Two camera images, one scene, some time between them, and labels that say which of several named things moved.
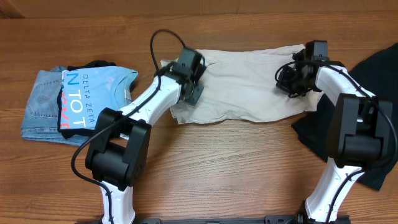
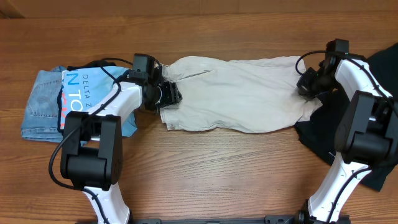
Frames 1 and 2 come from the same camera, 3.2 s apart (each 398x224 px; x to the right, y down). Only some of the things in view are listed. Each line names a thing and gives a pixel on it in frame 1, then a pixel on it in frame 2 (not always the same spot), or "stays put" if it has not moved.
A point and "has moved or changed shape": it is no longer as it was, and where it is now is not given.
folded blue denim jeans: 40,121 stays put
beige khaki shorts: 240,84 has moved or changed shape
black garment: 379,77 stays put
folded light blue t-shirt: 86,91 stays put
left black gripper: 193,96 → 171,92
